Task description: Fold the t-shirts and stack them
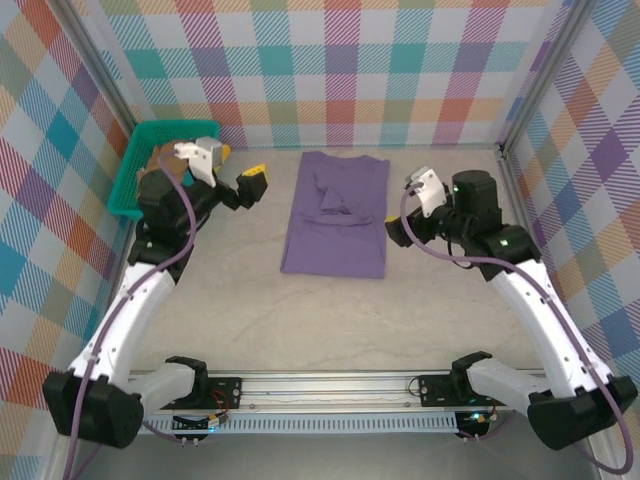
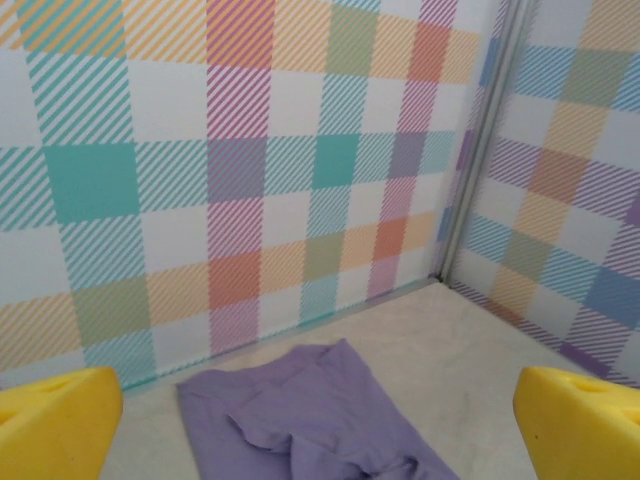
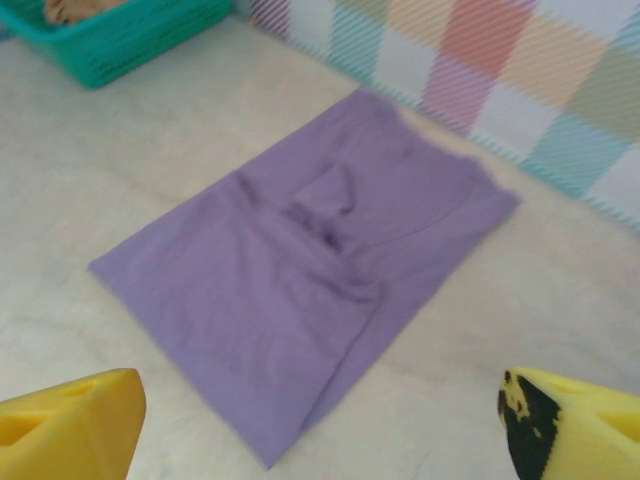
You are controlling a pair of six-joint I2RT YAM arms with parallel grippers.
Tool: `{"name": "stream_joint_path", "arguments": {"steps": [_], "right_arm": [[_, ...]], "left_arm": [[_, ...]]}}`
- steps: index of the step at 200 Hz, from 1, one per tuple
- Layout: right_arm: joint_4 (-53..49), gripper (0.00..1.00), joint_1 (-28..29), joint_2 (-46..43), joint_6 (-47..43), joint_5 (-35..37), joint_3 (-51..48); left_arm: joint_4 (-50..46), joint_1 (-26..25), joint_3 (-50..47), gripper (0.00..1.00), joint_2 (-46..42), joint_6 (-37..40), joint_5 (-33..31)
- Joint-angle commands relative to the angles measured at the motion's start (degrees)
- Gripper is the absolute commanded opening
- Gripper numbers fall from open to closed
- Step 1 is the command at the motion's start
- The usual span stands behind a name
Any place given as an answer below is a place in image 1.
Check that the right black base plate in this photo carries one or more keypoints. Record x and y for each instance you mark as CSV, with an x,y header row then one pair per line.
x,y
432,387

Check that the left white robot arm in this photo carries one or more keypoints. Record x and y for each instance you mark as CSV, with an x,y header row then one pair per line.
x,y
135,305

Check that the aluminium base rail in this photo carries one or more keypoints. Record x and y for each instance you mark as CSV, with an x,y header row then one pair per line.
x,y
325,390

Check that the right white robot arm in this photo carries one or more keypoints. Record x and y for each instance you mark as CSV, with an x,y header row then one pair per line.
x,y
530,305

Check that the purple t-shirt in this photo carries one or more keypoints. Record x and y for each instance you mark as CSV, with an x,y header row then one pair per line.
x,y
335,240

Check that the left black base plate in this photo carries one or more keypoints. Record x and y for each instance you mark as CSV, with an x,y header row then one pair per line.
x,y
227,387

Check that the aluminium frame post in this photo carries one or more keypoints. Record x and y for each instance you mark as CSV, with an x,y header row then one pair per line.
x,y
102,65
545,70

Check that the tan t-shirt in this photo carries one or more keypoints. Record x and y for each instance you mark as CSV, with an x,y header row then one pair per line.
x,y
175,161

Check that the green plastic basket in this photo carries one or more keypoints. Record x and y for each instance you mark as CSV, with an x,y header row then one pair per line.
x,y
150,131

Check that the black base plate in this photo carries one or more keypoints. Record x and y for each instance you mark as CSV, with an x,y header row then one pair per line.
x,y
432,387
227,387

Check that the small controller board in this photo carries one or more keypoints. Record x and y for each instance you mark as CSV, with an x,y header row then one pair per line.
x,y
200,424
475,420

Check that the aluminium frame side rail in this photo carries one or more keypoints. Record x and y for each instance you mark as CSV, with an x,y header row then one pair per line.
x,y
515,200

